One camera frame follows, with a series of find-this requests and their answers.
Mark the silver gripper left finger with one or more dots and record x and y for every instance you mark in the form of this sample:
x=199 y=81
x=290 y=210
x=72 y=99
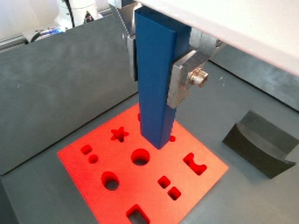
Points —
x=124 y=12

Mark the red shape sorter block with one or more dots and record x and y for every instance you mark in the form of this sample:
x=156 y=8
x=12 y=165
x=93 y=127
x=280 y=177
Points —
x=125 y=177

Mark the black curved holder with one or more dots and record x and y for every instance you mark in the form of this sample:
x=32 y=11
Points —
x=262 y=144

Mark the blue rectangular bar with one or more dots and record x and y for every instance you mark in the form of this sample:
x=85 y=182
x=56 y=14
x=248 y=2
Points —
x=161 y=42

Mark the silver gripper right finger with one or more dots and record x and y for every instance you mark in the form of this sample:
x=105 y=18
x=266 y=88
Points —
x=187 y=68

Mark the aluminium frame rail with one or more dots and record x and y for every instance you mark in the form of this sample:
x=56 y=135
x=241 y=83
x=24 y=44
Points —
x=31 y=36

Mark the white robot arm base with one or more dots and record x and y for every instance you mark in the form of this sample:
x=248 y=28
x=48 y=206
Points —
x=76 y=12

